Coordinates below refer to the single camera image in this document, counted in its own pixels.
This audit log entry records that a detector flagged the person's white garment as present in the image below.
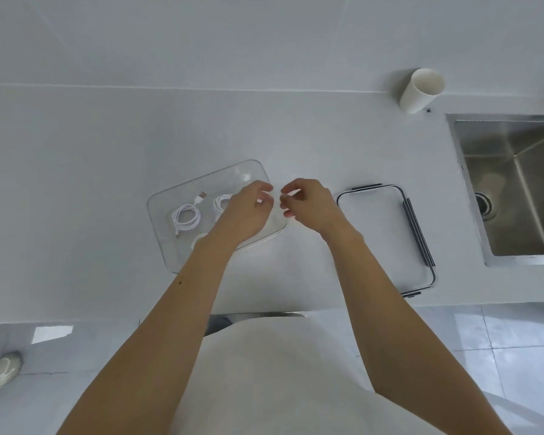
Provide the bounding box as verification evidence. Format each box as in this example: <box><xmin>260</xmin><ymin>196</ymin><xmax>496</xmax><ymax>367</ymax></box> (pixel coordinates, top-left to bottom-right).
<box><xmin>170</xmin><ymin>312</ymin><xmax>544</xmax><ymax>435</ymax></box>

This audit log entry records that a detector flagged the clear lid with grey clips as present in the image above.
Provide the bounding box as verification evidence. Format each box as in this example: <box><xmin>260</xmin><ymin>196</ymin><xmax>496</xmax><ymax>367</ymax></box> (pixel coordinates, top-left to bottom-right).
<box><xmin>335</xmin><ymin>183</ymin><xmax>438</xmax><ymax>298</ymax></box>

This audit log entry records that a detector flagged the person's right hand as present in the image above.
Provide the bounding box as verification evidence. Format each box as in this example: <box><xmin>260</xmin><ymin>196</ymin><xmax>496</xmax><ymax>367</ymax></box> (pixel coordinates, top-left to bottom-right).
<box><xmin>279</xmin><ymin>178</ymin><xmax>351</xmax><ymax>237</ymax></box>

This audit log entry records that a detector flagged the white paper cup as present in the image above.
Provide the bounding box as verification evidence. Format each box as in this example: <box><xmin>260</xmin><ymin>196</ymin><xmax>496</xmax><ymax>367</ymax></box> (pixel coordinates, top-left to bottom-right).
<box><xmin>399</xmin><ymin>68</ymin><xmax>446</xmax><ymax>115</ymax></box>

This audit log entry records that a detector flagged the stainless steel sink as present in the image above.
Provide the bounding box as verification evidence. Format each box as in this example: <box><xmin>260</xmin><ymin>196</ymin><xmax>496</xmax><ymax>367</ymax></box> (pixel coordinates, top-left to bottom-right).
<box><xmin>445</xmin><ymin>113</ymin><xmax>544</xmax><ymax>268</ymax></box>

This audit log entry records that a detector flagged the person's right forearm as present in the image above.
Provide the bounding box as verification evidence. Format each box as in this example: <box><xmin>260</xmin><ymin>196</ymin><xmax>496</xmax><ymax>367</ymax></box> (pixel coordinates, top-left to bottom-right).
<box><xmin>319</xmin><ymin>219</ymin><xmax>513</xmax><ymax>435</ymax></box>

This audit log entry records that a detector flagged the white charging cable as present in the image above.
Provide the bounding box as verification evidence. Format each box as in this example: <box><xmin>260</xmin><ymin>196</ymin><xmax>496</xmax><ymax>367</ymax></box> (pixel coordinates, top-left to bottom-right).
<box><xmin>170</xmin><ymin>191</ymin><xmax>208</xmax><ymax>239</ymax></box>
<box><xmin>212</xmin><ymin>194</ymin><xmax>264</xmax><ymax>214</ymax></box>

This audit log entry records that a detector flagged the round metal sink drain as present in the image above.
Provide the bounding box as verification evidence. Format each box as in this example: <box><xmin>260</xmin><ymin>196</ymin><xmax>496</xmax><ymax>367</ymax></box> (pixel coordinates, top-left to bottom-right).
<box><xmin>473</xmin><ymin>192</ymin><xmax>498</xmax><ymax>221</ymax></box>

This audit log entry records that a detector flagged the person's left hand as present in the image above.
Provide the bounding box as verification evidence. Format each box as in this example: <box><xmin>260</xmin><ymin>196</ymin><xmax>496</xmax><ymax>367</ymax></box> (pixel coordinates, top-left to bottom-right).
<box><xmin>207</xmin><ymin>180</ymin><xmax>275</xmax><ymax>250</ymax></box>

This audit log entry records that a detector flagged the person's left forearm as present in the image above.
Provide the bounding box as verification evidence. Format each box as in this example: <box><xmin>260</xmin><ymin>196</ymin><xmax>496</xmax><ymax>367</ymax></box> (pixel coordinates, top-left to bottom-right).
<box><xmin>57</xmin><ymin>224</ymin><xmax>243</xmax><ymax>435</ymax></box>

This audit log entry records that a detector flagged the clear glass food container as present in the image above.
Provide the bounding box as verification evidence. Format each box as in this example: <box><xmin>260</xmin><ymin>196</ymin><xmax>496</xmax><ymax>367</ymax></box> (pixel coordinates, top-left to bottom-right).
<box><xmin>146</xmin><ymin>159</ymin><xmax>289</xmax><ymax>274</ymax></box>

